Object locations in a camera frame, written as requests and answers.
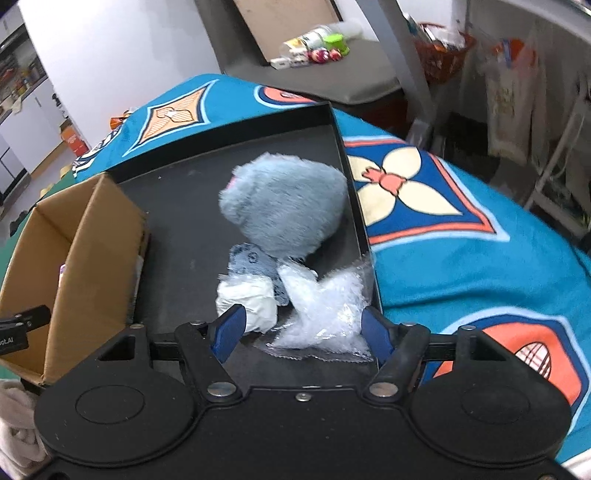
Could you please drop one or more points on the black shallow tray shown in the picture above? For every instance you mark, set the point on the black shallow tray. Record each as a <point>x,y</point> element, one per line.
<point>177,186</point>

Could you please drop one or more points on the orange carton box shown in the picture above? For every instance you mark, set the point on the orange carton box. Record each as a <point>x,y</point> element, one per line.
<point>70,136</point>

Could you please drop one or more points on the blue patterned blanket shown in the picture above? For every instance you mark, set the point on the blue patterned blanket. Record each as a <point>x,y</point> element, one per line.
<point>452,252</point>

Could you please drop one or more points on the blue-grey patterned cloth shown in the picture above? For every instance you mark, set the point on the blue-grey patterned cloth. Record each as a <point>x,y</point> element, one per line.
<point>249,259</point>

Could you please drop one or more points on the clear bubble wrap bag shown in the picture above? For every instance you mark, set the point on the clear bubble wrap bag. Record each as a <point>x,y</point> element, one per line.
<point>325,320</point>

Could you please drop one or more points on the white soft bundle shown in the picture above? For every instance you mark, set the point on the white soft bundle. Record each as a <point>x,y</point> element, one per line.
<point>255,293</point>

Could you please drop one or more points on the grey fluffy plush toy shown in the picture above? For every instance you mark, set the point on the grey fluffy plush toy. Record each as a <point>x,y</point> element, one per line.
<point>286,205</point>

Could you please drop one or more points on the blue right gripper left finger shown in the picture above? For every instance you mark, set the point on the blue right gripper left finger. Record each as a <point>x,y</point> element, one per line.
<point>226,332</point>

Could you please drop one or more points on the green round container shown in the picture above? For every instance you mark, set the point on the green round container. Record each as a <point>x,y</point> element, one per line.
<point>337,42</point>

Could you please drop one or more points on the white towel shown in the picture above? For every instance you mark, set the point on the white towel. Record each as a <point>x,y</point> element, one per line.
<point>22,450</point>

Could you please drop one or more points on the white plastic bottle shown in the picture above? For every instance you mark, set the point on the white plastic bottle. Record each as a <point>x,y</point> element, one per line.
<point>306,42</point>

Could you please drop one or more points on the brown cardboard box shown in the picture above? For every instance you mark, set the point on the brown cardboard box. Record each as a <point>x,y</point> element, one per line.
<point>125,238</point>

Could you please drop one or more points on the orange basket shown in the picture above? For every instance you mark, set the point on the orange basket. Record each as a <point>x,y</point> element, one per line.
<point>442,51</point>

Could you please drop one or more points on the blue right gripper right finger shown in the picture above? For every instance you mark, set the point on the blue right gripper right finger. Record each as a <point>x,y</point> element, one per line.
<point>376,331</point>

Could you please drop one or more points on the leaning brown board frame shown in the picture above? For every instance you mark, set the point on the leaning brown board frame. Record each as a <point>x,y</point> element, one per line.
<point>272,22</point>

